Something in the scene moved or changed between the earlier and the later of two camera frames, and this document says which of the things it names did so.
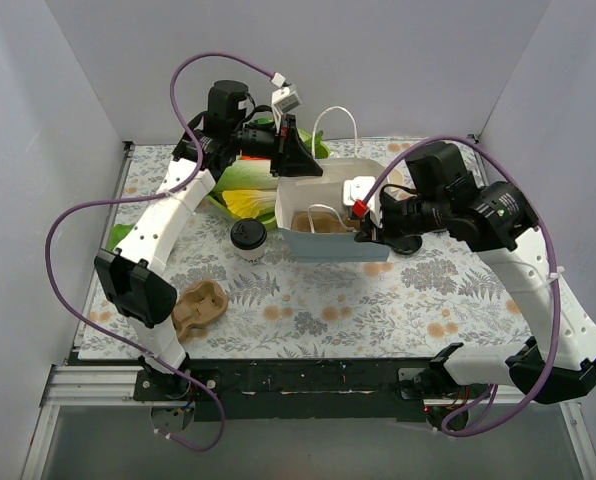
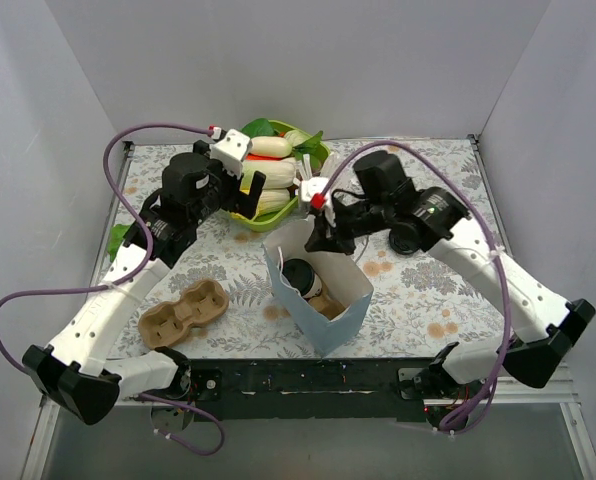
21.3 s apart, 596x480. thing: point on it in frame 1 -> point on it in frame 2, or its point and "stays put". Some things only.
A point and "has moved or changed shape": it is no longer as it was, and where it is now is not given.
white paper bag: [312, 222] has moved or changed shape
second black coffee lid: [409, 245] stays put
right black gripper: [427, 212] -> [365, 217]
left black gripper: [284, 145] -> [233, 186]
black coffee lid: [248, 234] -> [298, 274]
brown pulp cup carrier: [202, 302] stays put
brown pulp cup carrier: [324, 222] -> [327, 306]
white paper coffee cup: [251, 255] -> [315, 289]
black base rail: [325, 390] stays put
